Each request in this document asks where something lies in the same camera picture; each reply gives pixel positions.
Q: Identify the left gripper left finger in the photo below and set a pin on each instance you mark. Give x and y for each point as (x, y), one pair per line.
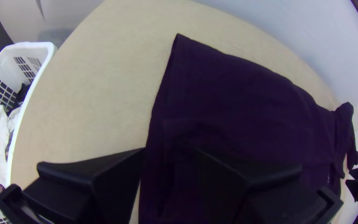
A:
(98, 186)

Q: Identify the white laundry basket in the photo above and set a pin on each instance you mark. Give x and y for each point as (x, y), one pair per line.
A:
(26, 53)

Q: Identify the dark t-shirt with white print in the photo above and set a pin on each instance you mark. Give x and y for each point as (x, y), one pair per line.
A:
(235, 99)

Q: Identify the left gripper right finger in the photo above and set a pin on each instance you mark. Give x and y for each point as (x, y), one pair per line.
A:
(253, 199)

